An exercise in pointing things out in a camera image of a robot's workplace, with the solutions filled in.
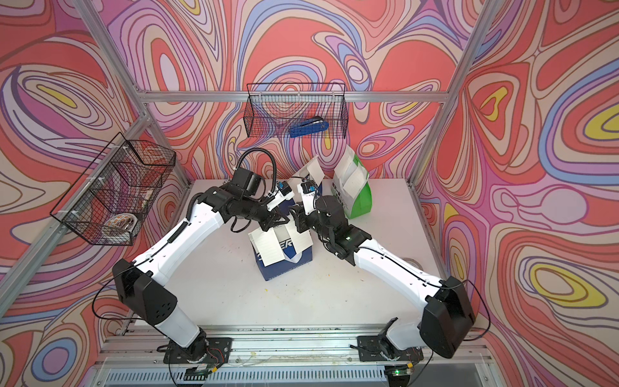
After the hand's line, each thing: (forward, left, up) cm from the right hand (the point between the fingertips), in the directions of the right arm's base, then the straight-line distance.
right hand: (294, 211), depth 76 cm
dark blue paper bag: (-10, +2, -15) cm, 18 cm away
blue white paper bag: (+23, -3, -6) cm, 24 cm away
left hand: (-2, +2, -2) cm, 3 cm away
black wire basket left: (+2, +57, +5) cm, 58 cm away
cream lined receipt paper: (-6, -2, -9) cm, 11 cm away
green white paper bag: (+20, -22, -9) cm, 31 cm away
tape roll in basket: (-5, +52, +2) cm, 52 cm away
